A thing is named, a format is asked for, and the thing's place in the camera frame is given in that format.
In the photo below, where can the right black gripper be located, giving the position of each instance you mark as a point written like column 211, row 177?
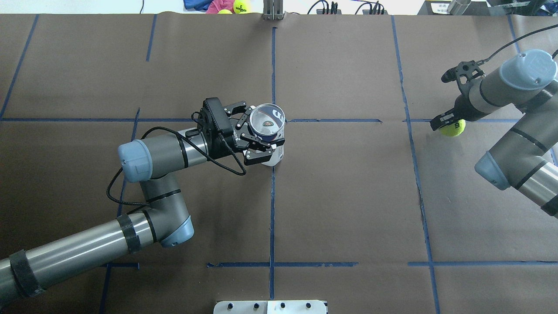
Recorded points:
column 459, row 106

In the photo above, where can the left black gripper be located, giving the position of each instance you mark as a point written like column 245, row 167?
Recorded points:
column 223, row 147

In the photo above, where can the yellow Wilson tennis ball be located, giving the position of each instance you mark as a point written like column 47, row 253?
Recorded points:
column 453, row 129

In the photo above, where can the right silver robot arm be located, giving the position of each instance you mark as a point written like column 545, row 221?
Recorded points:
column 528, row 82

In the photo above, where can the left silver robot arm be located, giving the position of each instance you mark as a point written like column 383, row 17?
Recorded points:
column 162, row 217

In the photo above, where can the small metal cup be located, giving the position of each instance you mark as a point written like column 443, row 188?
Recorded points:
column 458, row 7

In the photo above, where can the orange black power strip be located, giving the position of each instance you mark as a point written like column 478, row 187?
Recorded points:
column 348, row 7

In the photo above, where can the pink toy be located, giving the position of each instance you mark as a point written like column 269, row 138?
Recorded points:
column 217, row 5

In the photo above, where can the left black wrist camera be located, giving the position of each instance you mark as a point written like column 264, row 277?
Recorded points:
column 218, row 121

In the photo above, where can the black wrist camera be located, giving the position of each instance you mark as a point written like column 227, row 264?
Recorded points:
column 465, row 74
column 218, row 121

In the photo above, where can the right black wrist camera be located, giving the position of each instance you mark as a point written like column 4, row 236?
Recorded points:
column 465, row 74

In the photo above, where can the aluminium frame post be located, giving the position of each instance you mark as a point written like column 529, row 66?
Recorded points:
column 273, row 10

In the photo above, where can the white pedestal column base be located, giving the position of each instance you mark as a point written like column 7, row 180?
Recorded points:
column 271, row 307

